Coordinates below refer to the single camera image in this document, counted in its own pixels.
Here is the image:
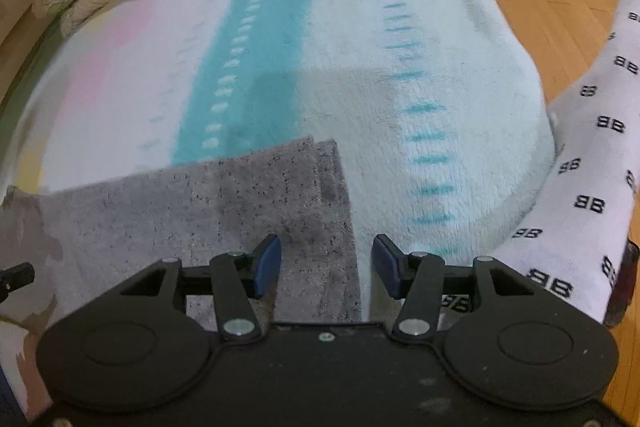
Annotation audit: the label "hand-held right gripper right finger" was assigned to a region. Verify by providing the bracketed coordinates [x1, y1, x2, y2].
[374, 234, 540, 341]

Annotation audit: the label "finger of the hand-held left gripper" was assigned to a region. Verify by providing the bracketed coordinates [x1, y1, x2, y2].
[0, 263, 36, 303]

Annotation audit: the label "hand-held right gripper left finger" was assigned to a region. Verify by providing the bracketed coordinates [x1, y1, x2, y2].
[117, 234, 282, 341]

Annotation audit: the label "grey knit pants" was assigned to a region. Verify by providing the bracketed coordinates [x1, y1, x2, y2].
[35, 136, 362, 325]

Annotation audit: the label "blue cloth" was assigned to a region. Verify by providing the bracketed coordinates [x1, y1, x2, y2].
[0, 367, 23, 427]

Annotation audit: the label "person's white printed clothing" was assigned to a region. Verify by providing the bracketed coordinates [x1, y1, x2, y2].
[440, 0, 640, 326]

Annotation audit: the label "pastel printed blanket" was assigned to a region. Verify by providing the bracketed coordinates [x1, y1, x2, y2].
[0, 0, 557, 410]

